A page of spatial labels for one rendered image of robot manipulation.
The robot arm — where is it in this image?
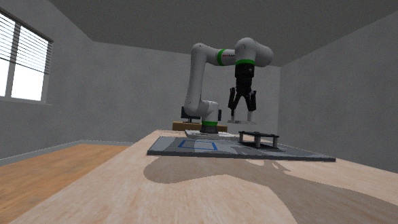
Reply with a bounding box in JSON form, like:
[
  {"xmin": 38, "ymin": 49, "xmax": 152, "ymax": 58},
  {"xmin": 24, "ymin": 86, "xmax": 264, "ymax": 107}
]
[{"xmin": 183, "ymin": 37, "xmax": 273, "ymax": 134}]

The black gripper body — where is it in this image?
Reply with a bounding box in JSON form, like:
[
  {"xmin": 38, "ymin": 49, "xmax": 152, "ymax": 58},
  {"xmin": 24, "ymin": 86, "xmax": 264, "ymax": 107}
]
[{"xmin": 236, "ymin": 76, "xmax": 252, "ymax": 96}]

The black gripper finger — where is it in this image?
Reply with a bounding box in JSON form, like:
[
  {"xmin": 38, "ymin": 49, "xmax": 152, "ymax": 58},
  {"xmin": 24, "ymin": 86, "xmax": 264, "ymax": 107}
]
[
  {"xmin": 244, "ymin": 89, "xmax": 256, "ymax": 122},
  {"xmin": 228, "ymin": 87, "xmax": 245, "ymax": 123}
]

